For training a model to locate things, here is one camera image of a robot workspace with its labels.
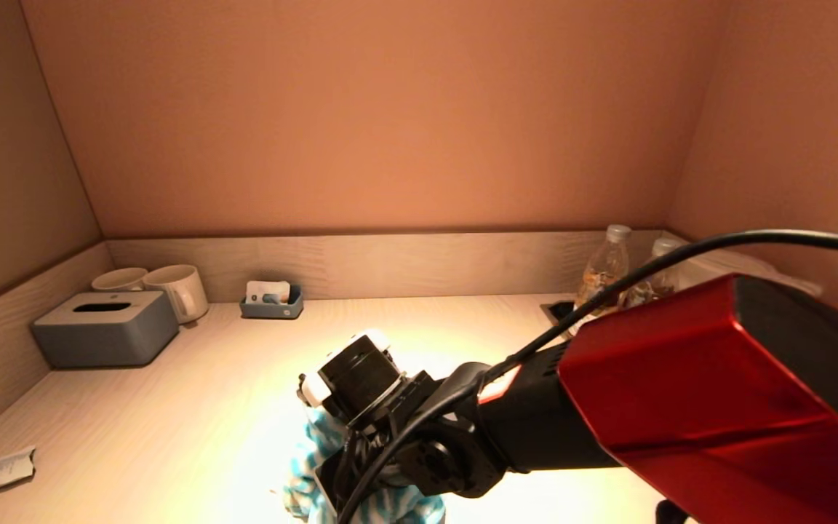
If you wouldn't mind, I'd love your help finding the grey tissue box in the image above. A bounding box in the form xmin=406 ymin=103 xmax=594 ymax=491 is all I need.
xmin=31 ymin=290 xmax=180 ymax=368

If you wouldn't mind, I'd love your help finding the white sachet packet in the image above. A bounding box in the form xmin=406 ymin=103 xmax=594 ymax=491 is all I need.
xmin=245 ymin=280 xmax=291 ymax=305

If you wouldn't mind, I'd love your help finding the black recessed table socket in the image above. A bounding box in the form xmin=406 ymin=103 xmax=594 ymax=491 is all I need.
xmin=540 ymin=300 xmax=578 ymax=330

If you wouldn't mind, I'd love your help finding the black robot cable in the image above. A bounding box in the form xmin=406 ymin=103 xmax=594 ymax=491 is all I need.
xmin=335 ymin=229 xmax=838 ymax=524

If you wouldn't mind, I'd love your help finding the white electric kettle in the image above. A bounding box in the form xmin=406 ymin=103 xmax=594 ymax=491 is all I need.
xmin=681 ymin=245 xmax=823 ymax=298

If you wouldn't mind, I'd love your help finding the small grey-blue tray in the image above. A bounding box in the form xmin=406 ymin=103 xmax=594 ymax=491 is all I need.
xmin=239 ymin=284 xmax=304 ymax=320

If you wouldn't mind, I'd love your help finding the amber drink bottle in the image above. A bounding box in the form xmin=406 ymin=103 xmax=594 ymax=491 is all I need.
xmin=572 ymin=224 xmax=632 ymax=337

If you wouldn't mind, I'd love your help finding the blue white striped towel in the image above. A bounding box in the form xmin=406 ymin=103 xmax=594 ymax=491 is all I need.
xmin=274 ymin=408 xmax=447 ymax=524

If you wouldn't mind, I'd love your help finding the dark drink bottle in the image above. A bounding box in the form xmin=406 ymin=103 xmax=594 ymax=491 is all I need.
xmin=619 ymin=237 xmax=685 ymax=312

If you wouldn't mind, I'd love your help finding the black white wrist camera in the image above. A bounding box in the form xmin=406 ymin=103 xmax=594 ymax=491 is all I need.
xmin=298 ymin=329 xmax=409 ymax=429

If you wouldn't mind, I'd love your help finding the white mug without visible handle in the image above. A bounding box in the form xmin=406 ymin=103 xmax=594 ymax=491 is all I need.
xmin=91 ymin=267 xmax=149 ymax=293

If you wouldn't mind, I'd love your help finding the white mug with handle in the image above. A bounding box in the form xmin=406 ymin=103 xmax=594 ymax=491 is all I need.
xmin=142 ymin=263 xmax=210 ymax=325

